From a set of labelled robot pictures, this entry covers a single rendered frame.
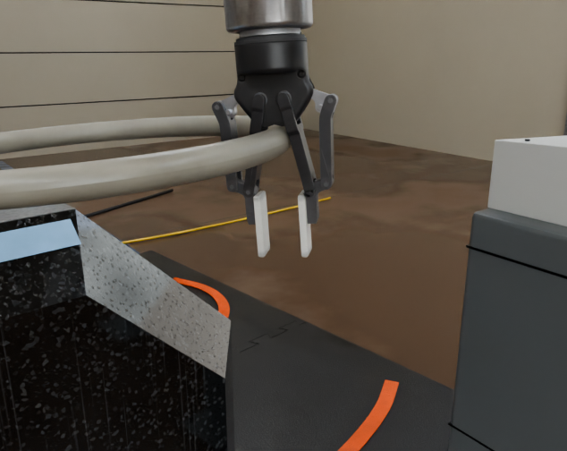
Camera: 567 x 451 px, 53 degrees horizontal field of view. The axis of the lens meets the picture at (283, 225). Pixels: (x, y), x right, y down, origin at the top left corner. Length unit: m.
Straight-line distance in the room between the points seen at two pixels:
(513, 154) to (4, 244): 0.72
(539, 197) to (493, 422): 0.39
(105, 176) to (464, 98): 5.64
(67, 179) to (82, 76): 5.95
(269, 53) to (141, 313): 0.40
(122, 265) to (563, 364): 0.65
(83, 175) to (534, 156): 0.67
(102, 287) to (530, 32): 5.16
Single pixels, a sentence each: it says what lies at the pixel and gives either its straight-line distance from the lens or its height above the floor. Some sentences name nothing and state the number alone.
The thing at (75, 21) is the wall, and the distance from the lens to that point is 6.39.
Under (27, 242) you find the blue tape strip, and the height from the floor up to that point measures 0.83.
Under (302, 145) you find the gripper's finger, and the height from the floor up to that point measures 0.95.
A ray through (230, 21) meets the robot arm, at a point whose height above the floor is 1.07.
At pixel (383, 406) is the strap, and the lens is 1.82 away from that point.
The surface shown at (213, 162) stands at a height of 0.96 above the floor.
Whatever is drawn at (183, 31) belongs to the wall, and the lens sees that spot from 6.86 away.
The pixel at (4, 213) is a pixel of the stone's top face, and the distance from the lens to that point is 0.80.
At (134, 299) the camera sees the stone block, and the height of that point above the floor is 0.73.
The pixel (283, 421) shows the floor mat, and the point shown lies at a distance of 1.75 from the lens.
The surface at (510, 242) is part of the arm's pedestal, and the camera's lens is 0.93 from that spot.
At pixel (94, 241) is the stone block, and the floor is 0.81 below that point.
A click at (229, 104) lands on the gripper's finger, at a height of 0.99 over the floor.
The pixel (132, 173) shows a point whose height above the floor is 0.96.
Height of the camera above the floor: 1.05
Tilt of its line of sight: 17 degrees down
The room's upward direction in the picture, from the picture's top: straight up
